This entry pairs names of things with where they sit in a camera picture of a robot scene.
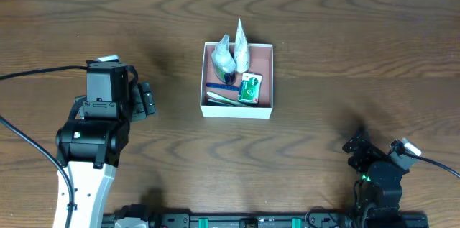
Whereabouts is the green toothbrush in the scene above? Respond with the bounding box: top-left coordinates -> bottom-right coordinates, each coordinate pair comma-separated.
206,91 -> 250,107

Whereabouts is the blue disposable razor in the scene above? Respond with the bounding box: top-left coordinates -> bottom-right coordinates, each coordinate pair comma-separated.
206,83 -> 240,91

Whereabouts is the left black cable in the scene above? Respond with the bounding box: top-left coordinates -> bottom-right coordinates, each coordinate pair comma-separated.
0,65 -> 89,228

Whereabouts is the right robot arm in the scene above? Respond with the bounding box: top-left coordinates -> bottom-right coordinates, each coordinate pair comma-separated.
343,127 -> 408,218

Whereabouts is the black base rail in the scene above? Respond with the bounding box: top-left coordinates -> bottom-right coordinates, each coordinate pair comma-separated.
101,204 -> 429,228

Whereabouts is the teal toothpaste tube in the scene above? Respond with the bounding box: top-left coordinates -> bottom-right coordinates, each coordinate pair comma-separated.
206,99 -> 234,107

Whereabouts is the green white soap packet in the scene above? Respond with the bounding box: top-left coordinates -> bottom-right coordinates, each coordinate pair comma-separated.
238,73 -> 263,104

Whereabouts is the clear spray bottle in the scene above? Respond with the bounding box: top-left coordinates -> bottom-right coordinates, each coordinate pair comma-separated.
211,34 -> 236,85

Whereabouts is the white cream tube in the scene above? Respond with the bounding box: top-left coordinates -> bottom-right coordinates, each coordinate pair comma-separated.
234,19 -> 250,73

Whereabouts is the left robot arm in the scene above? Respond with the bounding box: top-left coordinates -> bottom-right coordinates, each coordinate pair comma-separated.
53,56 -> 156,227

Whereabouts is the white cardboard box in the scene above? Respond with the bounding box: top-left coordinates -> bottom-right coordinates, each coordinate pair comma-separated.
200,42 -> 274,119

